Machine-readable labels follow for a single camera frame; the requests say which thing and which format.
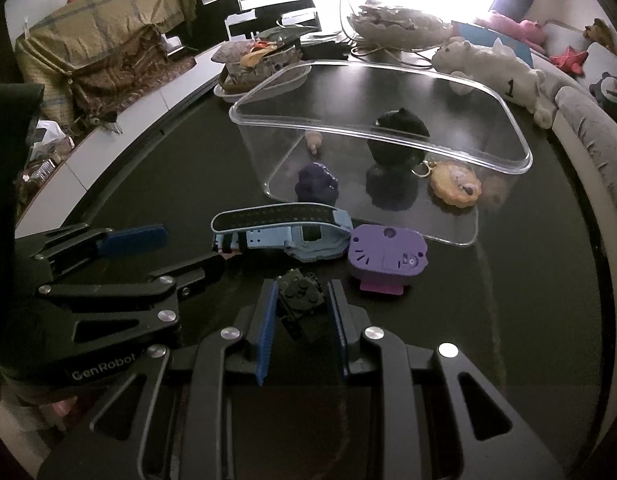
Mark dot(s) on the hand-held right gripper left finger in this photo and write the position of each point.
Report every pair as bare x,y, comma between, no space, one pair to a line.
266,330

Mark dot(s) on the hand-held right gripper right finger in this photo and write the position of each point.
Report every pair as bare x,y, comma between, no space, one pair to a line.
337,320

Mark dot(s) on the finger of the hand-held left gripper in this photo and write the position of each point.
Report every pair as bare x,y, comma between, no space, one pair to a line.
133,240
208,265

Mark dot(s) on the black block toy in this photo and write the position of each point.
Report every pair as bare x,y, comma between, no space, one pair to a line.
298,295

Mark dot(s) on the light blue watch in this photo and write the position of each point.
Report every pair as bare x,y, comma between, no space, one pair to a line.
268,220

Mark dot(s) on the purple cat-shaped toy case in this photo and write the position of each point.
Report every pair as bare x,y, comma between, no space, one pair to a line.
383,255

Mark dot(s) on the purple grape toy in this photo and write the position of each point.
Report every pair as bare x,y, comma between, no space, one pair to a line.
316,182

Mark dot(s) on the clear plastic container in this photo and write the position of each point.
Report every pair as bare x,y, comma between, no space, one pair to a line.
453,225

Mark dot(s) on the beige pig figure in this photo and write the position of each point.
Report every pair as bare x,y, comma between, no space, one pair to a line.
313,140

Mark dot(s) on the green yellow ball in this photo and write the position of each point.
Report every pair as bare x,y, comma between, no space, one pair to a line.
396,135

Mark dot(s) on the black desktop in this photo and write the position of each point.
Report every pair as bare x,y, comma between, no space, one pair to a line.
513,285

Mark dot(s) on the white plastic bag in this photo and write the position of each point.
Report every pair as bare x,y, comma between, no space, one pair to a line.
48,140

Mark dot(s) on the white low cabinet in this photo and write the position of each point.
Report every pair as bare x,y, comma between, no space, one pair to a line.
153,110

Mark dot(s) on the grey small appliance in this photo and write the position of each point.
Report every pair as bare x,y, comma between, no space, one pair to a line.
171,45

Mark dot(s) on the plate of assorted items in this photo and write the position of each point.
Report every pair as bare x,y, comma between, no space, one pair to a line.
253,67

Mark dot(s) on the yellow cloth covered cabinet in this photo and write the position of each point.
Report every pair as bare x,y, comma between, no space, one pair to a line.
113,25

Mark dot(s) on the silver foil bag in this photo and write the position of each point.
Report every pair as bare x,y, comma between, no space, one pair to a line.
283,34

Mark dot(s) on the black piano bench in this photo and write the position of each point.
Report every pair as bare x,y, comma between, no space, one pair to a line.
268,2

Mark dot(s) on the white plush sheep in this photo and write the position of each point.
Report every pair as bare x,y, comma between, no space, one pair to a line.
493,67

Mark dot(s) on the grey curved sofa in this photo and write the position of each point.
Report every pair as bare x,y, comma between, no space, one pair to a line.
588,115

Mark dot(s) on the pink plush toy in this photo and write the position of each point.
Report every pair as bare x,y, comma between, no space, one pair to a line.
518,27

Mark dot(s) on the red star plush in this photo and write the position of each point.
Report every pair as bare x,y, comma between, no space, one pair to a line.
571,59

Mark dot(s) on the grey cushion with dark print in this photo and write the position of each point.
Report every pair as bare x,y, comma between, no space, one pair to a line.
611,90

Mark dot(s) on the brown plush toy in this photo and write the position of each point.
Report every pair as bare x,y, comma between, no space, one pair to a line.
598,32

